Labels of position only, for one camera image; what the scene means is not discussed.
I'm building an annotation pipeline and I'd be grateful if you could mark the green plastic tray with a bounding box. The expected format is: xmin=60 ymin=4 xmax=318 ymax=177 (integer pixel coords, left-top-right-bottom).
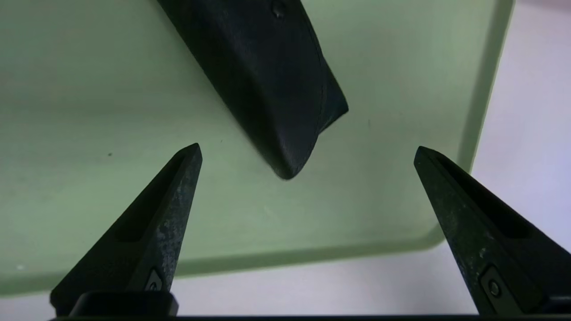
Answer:
xmin=0 ymin=0 xmax=516 ymax=297

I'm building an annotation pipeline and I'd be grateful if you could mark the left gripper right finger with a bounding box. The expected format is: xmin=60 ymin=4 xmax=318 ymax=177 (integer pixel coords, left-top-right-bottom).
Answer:
xmin=414 ymin=146 xmax=571 ymax=315

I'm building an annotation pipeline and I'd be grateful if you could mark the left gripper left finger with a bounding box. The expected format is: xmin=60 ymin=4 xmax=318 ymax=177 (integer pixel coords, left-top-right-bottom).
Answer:
xmin=50 ymin=143 xmax=203 ymax=309

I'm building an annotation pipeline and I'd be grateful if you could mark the black soft glasses case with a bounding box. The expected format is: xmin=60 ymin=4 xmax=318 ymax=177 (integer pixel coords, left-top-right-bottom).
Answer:
xmin=156 ymin=0 xmax=349 ymax=180

